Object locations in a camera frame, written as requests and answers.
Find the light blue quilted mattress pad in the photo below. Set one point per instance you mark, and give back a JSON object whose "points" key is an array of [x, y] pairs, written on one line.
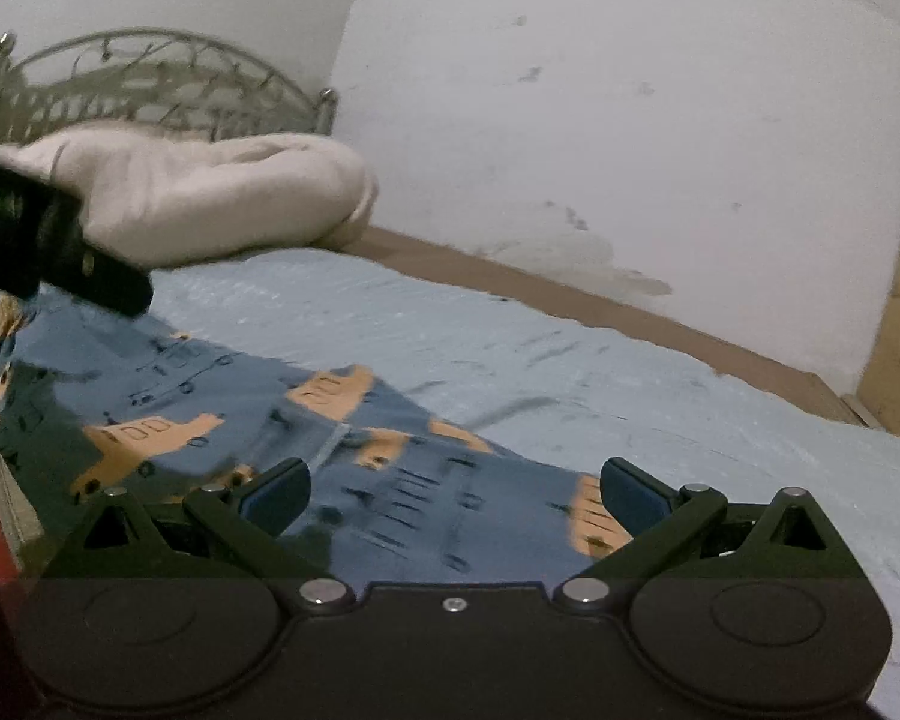
{"points": [[570, 360]]}

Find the metal scrollwork headboard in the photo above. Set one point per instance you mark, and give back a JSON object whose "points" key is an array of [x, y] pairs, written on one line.
{"points": [[327, 116]]}

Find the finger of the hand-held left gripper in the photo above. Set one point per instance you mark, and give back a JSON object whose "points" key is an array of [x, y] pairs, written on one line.
{"points": [[109, 281]]}

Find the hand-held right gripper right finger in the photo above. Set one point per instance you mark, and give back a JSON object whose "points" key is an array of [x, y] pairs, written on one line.
{"points": [[628, 493]]}

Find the pale pink comforter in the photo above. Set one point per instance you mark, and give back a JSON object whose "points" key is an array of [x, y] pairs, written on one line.
{"points": [[217, 195]]}

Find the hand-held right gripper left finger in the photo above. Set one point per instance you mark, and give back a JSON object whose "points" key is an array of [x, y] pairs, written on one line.
{"points": [[279, 493]]}

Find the blue pants with orange print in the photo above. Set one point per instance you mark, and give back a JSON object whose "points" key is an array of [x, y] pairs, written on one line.
{"points": [[195, 382]]}

